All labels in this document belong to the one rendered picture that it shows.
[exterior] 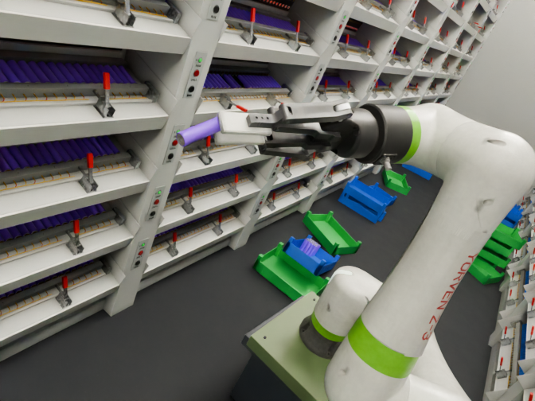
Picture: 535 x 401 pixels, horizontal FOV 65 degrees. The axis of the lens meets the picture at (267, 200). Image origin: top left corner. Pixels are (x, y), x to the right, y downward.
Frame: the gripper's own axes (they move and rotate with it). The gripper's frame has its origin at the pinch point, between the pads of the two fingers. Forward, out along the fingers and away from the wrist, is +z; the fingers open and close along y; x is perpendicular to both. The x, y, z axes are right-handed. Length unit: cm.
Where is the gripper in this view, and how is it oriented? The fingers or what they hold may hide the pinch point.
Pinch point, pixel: (241, 129)
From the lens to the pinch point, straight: 55.7
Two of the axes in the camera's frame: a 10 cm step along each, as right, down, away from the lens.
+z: -8.8, 0.4, -4.6
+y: -4.0, 4.2, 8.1
